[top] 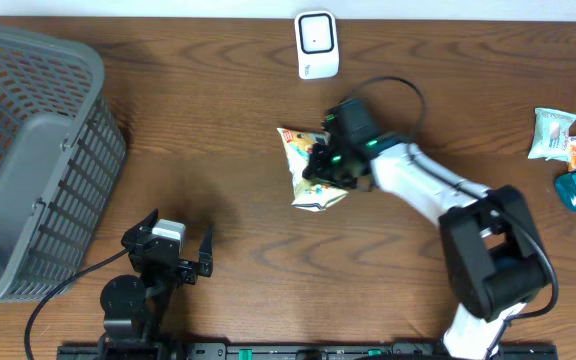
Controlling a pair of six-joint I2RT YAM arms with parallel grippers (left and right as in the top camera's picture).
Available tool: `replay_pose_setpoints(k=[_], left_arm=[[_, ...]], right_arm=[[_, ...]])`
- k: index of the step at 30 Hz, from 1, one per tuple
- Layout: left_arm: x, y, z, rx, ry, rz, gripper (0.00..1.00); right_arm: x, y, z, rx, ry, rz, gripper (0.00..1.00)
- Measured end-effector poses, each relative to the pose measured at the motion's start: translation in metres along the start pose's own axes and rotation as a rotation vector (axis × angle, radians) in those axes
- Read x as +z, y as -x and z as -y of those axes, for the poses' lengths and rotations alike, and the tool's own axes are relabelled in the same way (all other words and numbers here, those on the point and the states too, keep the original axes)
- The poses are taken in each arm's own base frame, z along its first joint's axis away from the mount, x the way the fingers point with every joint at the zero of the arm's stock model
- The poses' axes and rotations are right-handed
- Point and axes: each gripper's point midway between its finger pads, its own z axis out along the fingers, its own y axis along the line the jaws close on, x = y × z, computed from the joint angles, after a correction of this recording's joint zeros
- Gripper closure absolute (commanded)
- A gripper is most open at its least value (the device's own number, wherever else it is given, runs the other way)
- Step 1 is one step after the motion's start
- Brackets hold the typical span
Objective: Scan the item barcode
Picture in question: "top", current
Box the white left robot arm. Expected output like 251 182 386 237
97 210 214 359

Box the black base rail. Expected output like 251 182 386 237
57 340 559 360

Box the white barcode scanner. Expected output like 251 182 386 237
294 10 340 80

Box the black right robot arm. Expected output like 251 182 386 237
303 99 558 359

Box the grey plastic basket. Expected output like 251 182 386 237
0 26 127 302

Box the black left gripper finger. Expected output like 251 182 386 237
137 209 159 230
199 224 214 264

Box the orange snack bag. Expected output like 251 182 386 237
277 128 348 212

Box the green wet wipes pack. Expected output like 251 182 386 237
528 108 576 162

